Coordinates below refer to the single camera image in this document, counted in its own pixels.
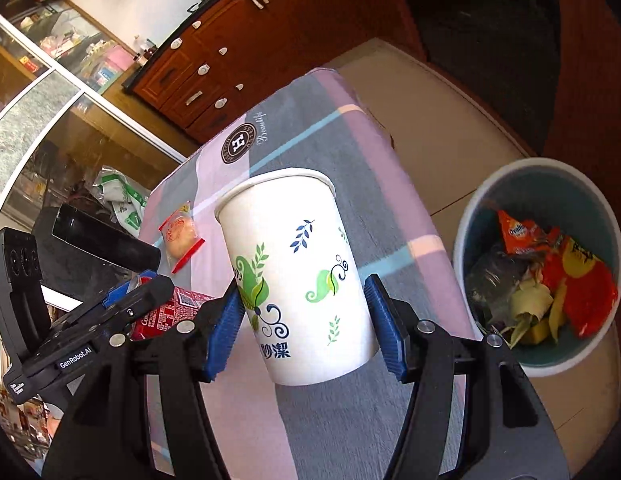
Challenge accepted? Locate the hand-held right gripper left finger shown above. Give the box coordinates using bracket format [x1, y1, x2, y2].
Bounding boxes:
[40, 279, 246, 480]

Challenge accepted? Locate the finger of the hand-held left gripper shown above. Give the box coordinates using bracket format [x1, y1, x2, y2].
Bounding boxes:
[73, 275, 176, 334]
[103, 279, 142, 310]

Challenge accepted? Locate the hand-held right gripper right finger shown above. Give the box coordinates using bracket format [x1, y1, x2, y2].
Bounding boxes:
[363, 274, 574, 480]

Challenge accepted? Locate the red and white carton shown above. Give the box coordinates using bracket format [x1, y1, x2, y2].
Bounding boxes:
[133, 287, 214, 342]

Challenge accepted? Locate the white leaf-print paper cup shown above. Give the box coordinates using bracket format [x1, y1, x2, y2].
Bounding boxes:
[214, 169, 380, 387]

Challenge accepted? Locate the pale fruit peel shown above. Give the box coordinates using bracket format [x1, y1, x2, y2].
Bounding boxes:
[501, 267, 566, 348]

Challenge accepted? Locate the yellow sponge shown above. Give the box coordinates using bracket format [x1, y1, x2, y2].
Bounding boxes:
[518, 320, 551, 346]

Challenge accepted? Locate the orange snack packet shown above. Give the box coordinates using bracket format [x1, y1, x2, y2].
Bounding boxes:
[497, 209, 564, 256]

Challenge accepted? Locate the red snack bag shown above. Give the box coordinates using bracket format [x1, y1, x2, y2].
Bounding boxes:
[541, 235, 619, 339]

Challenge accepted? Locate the grey teal-lined waste bin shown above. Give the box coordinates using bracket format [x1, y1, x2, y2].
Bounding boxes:
[451, 157, 621, 378]

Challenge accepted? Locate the black thermos flask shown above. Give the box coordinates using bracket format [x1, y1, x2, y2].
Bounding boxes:
[51, 203, 162, 272]

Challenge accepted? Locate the wrapped pastry bun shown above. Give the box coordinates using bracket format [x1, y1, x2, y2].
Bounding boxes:
[158, 200, 206, 274]

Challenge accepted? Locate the green and white plastic bag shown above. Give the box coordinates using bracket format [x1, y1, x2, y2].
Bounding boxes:
[93, 166, 148, 238]

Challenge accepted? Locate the plaid grey pink cloth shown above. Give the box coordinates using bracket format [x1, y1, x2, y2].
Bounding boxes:
[140, 67, 479, 480]

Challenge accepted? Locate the glass sliding door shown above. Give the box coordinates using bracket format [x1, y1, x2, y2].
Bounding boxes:
[0, 10, 191, 321]

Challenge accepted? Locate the shelf of assorted packets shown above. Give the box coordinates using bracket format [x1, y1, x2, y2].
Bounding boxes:
[0, 0, 136, 96]

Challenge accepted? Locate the wooden cabinet with drawers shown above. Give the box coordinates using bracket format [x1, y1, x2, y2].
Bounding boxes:
[121, 0, 426, 145]

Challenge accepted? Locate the tall wooden cabinet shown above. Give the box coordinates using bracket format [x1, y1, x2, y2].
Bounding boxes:
[541, 0, 621, 211]

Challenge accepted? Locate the black oven door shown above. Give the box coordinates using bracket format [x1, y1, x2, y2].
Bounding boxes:
[385, 0, 559, 78]

